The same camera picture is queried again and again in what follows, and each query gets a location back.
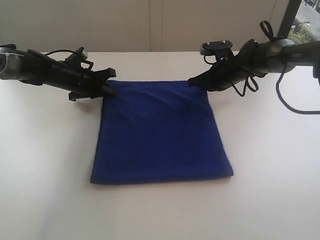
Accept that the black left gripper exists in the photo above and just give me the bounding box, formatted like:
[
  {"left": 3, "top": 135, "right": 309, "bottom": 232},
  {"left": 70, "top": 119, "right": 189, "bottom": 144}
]
[{"left": 48, "top": 64, "right": 116, "bottom": 98}]

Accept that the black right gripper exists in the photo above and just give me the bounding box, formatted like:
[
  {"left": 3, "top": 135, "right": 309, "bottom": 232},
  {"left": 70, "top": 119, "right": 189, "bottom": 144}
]
[{"left": 187, "top": 56, "right": 252, "bottom": 92}]

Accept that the blue towel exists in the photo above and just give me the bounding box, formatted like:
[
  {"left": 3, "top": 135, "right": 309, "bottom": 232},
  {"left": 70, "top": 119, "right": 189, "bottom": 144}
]
[{"left": 90, "top": 80, "right": 234, "bottom": 185}]

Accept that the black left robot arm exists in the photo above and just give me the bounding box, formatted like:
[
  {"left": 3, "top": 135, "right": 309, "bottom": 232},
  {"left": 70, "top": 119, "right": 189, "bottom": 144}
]
[{"left": 0, "top": 44, "right": 116, "bottom": 102}]

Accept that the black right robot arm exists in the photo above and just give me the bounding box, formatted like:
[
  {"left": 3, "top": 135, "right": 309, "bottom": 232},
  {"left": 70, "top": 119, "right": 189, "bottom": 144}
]
[{"left": 188, "top": 38, "right": 320, "bottom": 92}]

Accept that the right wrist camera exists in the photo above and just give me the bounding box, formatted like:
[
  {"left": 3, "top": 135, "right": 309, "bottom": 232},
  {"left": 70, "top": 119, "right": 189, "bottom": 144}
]
[{"left": 200, "top": 40, "right": 234, "bottom": 60}]

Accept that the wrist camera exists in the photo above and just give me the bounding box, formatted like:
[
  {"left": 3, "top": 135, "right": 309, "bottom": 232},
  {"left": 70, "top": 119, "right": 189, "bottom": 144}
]
[
  {"left": 64, "top": 47, "right": 94, "bottom": 70},
  {"left": 200, "top": 40, "right": 234, "bottom": 60}
]

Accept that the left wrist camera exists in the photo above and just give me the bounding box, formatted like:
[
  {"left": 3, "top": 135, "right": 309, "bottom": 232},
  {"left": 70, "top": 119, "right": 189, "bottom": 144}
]
[{"left": 64, "top": 47, "right": 94, "bottom": 70}]

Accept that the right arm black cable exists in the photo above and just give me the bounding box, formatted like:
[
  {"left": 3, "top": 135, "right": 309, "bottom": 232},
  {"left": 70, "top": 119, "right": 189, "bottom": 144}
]
[{"left": 231, "top": 21, "right": 320, "bottom": 115}]

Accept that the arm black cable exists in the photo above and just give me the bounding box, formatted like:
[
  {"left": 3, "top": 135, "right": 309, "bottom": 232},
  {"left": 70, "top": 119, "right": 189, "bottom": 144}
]
[
  {"left": 231, "top": 21, "right": 320, "bottom": 115},
  {"left": 44, "top": 49, "right": 78, "bottom": 57}
]

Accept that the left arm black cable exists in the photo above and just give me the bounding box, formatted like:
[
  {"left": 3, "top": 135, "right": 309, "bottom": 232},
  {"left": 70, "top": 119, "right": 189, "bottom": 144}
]
[{"left": 44, "top": 49, "right": 78, "bottom": 57}]

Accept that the black window frame post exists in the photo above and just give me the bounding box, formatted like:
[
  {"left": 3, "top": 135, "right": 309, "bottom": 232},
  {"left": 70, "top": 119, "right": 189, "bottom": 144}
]
[{"left": 277, "top": 0, "right": 301, "bottom": 38}]

